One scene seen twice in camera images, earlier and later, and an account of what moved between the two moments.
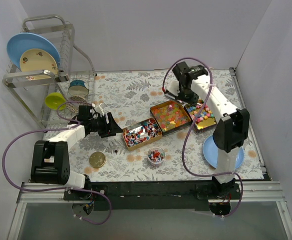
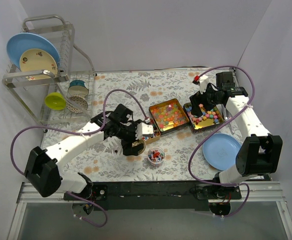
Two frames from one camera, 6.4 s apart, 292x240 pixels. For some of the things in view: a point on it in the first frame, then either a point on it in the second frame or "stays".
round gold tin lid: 97,159 -> 137,142
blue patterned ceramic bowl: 77,87 stays
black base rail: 152,195 stays
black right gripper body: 185,95 -> 198,104
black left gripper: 106,125 -> 132,141
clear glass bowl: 155,155 stays
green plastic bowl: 55,100 stays
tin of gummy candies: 170,115 stays
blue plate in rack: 17,44 stays
